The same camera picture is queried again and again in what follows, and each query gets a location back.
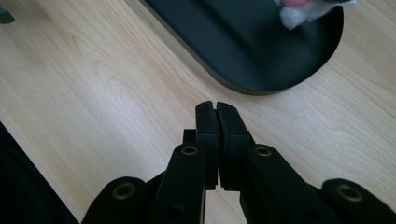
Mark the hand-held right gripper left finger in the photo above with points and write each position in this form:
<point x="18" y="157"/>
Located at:
<point x="186" y="174"/>

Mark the black oval tray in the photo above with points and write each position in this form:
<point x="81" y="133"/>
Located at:
<point x="249" y="46"/>

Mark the white round object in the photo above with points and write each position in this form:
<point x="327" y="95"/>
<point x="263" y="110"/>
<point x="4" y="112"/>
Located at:
<point x="299" y="12"/>

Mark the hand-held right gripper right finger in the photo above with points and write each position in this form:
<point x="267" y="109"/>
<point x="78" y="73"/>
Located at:
<point x="249" y="174"/>

